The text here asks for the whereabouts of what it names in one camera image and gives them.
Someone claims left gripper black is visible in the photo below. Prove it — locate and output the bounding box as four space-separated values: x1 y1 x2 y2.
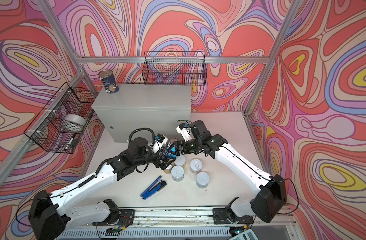
132 146 177 171

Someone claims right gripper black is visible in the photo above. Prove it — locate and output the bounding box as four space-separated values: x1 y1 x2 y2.
168 137 202 156

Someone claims dark blue labelled can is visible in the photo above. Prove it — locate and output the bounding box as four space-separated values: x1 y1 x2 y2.
98 70 119 94

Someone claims light blue labelled can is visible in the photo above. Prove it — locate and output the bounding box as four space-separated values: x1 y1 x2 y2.
160 139 180 163

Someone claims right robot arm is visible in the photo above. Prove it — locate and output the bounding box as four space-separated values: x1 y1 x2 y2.
169 120 287 223

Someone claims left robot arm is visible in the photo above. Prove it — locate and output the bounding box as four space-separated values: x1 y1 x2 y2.
28 134 179 240

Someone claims small gold can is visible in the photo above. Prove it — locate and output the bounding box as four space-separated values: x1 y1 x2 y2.
164 163 175 174

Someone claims white lid can back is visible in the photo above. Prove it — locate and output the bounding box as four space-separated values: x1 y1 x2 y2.
174 155 186 168

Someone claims white lid can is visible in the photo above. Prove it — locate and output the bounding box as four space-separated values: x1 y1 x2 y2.
171 166 185 182
196 172 210 189
174 155 186 168

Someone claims white lid can front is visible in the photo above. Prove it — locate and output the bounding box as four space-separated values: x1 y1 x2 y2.
171 166 185 182

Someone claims blue black stapler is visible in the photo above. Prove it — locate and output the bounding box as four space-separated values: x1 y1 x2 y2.
140 176 167 200

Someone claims white lid can right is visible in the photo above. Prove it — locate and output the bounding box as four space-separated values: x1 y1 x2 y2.
196 172 210 189

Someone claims grey metal cabinet box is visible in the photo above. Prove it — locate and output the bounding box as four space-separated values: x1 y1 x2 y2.
92 84 191 143

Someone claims white tape roll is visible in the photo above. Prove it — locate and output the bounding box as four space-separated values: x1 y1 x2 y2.
61 114 86 134

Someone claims white device corner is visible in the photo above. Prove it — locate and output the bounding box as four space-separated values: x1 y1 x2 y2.
229 230 258 240

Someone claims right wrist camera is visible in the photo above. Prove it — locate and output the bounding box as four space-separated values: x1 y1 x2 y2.
176 120 193 142

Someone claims aluminium front rail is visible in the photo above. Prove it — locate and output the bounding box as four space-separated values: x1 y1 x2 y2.
48 205 262 240

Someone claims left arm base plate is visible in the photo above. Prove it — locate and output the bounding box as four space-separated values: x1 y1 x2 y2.
92 209 135 227

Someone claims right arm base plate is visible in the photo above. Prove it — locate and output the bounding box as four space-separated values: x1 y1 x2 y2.
209 208 245 225

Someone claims black wire basket back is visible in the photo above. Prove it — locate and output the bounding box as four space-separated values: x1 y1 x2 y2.
142 51 208 86

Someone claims black wire basket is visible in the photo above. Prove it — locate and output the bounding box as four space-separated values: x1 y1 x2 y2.
24 83 98 154
142 51 208 86

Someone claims black wire basket left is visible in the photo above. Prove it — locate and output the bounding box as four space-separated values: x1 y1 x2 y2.
24 83 98 154

